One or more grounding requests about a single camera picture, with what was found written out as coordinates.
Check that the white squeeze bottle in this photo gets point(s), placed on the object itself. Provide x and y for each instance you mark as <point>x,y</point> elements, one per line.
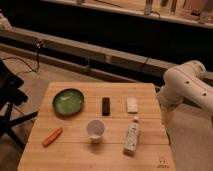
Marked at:
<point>131,139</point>

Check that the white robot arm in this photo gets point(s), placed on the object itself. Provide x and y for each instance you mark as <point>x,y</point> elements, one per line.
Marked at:
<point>184,81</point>

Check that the black rectangular block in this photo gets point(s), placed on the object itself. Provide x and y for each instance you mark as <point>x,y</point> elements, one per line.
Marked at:
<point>105,106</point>

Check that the white paper cup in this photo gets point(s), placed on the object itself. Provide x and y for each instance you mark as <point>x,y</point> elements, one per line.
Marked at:
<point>95,130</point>

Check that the green plate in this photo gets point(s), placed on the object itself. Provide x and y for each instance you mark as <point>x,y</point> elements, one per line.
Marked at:
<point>68,102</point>

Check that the white sponge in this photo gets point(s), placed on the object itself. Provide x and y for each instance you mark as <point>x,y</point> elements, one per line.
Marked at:
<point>132,105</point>

